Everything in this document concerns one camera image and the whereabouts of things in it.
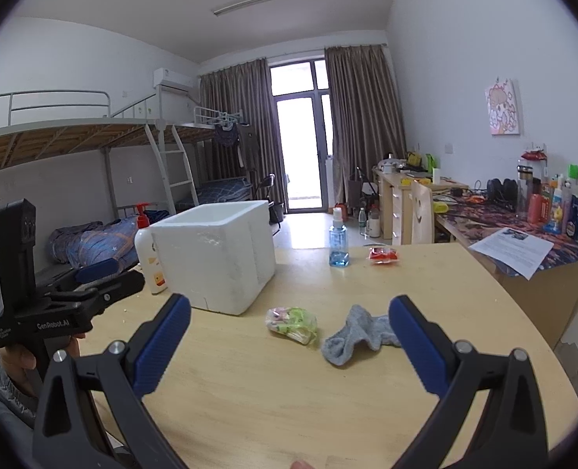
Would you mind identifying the wooden desk with drawers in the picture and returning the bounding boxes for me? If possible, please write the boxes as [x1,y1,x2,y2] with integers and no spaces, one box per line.
[372,166,470,243]

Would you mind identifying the pink wall poster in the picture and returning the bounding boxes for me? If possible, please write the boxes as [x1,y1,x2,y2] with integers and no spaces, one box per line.
[484,78,522,136]

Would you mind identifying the blue plaid quilt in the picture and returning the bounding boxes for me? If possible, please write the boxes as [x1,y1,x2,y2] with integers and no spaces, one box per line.
[49,219,141,270]

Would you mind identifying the black headphones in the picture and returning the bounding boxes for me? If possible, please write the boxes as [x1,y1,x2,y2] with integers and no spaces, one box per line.
[486,178,520,204]

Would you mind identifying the blue plaid mattress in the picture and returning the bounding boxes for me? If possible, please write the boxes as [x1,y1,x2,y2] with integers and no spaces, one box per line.
[190,178,253,207]

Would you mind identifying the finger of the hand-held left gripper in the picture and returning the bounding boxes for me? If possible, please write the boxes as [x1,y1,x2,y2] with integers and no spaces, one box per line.
[36,258,125,297]
[49,269,146,310]

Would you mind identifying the person's left forearm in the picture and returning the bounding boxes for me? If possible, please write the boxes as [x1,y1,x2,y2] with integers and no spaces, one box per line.
[0,352,40,455]

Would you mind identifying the ceiling tube light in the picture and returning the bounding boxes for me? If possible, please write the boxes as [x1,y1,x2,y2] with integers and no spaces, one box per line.
[213,0,304,16]

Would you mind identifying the glass balcony door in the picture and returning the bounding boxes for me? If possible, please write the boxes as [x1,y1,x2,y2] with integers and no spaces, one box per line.
[268,59,335,214]

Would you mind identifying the blue spray bottle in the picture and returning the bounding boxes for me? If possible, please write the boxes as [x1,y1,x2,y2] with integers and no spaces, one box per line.
[328,207,350,269]

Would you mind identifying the red snack packet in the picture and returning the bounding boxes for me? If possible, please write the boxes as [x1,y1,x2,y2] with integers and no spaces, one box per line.
[368,247,400,266]

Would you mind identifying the white printed paper sheet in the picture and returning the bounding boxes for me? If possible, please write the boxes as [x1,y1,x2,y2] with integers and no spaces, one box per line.
[469,227,555,281]

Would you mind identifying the hanging dark clothes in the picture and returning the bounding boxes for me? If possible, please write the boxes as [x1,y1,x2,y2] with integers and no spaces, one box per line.
[213,121,242,148]

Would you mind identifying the black folding chair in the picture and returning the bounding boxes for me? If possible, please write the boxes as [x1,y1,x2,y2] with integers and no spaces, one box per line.
[254,174,283,236]

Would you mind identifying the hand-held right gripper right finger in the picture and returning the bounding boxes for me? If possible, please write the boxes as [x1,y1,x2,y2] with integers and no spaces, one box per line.
[388,294,549,469]

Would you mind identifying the white foam box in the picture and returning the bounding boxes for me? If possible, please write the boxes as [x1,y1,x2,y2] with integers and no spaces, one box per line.
[149,200,277,316]

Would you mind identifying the white air conditioner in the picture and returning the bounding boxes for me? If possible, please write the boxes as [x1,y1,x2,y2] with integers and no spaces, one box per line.
[153,66,195,92]

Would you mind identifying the row of toiletry bottles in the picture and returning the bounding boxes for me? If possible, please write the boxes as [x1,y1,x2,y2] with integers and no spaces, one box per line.
[516,149,578,250]

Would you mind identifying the metal bunk bed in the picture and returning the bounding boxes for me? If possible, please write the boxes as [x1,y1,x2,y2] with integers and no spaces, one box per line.
[0,90,255,274]

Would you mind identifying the brown curtain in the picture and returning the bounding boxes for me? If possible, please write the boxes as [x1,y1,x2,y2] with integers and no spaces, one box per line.
[198,59,288,206]
[324,44,408,206]

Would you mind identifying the person's left hand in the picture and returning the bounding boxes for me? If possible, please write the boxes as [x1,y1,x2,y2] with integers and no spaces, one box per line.
[0,335,87,396]

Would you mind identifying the printed desk mat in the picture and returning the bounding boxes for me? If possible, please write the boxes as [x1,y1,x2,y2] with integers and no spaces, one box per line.
[434,195,578,275]

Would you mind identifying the white bed ladder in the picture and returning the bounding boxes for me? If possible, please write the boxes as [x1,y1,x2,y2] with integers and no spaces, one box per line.
[145,124,195,212]

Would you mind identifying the wooden chair with smiley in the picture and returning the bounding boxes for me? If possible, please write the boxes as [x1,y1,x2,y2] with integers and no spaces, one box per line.
[399,181,437,245]

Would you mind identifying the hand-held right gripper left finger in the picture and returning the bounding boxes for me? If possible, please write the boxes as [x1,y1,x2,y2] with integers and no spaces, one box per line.
[32,293,192,469]

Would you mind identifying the white lotion bottle red pump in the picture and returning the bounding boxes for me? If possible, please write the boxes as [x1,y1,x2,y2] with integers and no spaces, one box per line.
[133,202,170,296]

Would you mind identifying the clear green snack packet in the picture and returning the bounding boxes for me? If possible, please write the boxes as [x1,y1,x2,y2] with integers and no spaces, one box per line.
[265,306,319,345]

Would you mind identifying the grey sock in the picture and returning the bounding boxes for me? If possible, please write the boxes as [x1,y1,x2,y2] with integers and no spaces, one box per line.
[321,304,405,367]

